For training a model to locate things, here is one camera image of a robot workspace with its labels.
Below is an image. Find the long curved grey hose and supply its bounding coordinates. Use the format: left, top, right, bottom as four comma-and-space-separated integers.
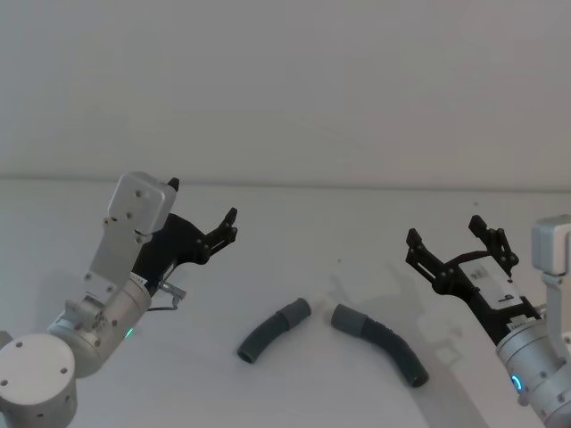
330, 303, 431, 389

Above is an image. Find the thin cable with silver plug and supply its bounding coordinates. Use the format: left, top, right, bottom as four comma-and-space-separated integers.
145, 279, 187, 313

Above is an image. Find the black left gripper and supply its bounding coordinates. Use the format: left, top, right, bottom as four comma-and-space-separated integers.
131, 177, 240, 296

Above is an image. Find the short curved grey hose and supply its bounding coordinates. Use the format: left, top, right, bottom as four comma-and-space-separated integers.
236, 297, 312, 365

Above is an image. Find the white table cloth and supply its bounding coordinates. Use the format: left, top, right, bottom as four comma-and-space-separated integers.
0, 174, 571, 428

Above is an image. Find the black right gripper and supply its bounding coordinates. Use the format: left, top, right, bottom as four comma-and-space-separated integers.
404, 214, 544, 348

